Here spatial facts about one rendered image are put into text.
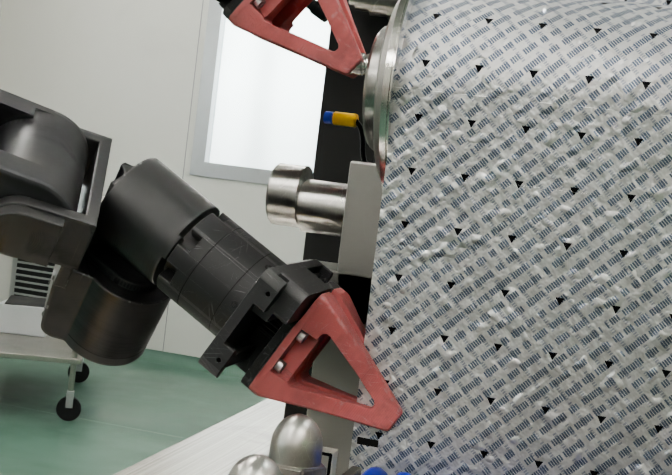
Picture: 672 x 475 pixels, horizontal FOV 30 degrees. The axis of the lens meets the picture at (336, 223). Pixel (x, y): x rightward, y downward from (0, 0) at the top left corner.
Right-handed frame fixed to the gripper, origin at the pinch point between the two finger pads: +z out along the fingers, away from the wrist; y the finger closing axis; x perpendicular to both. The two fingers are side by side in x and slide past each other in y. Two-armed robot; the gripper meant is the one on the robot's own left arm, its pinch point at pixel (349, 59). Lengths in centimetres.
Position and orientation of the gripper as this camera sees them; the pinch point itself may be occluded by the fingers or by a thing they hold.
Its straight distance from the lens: 78.0
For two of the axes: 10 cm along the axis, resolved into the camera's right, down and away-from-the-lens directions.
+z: 6.7, 7.1, -2.1
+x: 6.9, -7.0, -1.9
